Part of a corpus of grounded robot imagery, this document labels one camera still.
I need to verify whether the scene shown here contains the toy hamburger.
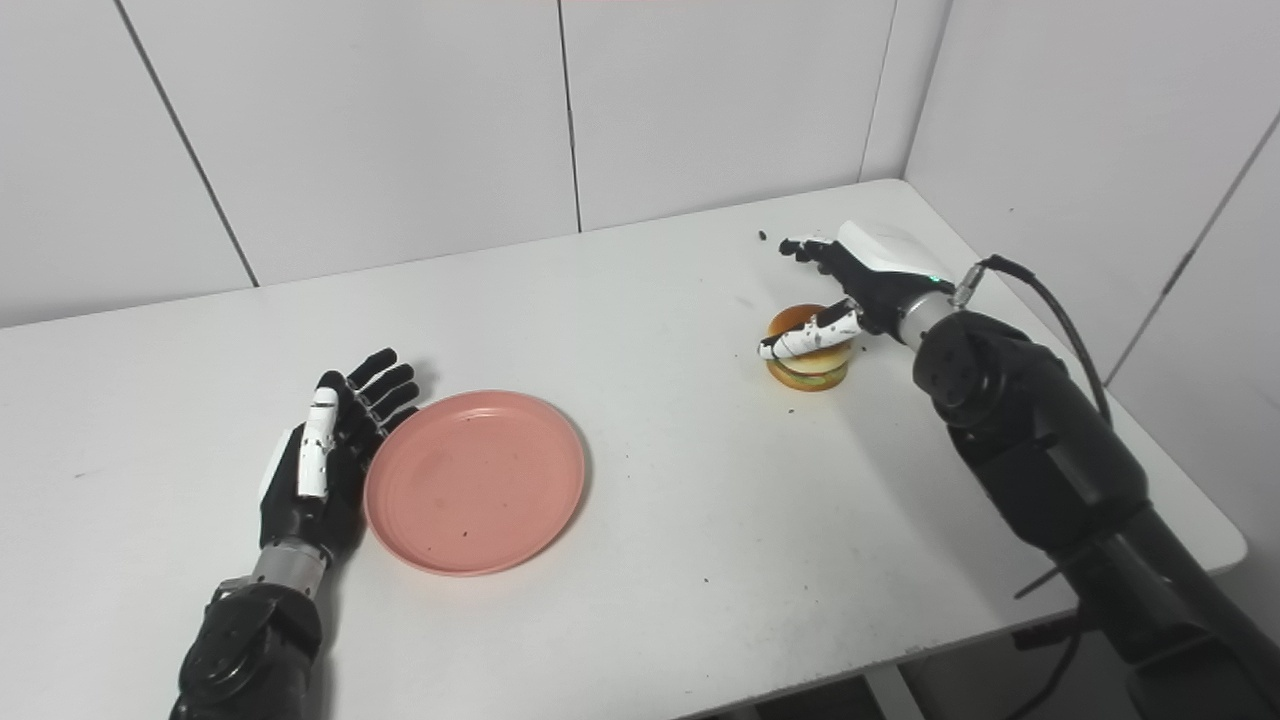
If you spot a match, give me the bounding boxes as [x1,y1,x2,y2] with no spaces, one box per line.
[765,303,856,393]

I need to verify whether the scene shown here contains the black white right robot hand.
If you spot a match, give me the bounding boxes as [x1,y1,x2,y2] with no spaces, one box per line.
[757,220,956,361]

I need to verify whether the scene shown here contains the white table leg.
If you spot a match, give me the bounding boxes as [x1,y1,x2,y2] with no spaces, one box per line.
[862,665,931,720]

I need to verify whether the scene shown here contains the pink round plate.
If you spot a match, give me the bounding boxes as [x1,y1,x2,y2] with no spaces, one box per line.
[363,390,588,578]

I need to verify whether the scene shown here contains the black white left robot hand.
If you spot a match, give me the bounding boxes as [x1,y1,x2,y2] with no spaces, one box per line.
[258,348,421,556]

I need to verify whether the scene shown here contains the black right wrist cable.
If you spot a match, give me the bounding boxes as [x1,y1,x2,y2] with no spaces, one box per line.
[955,255,1116,431]

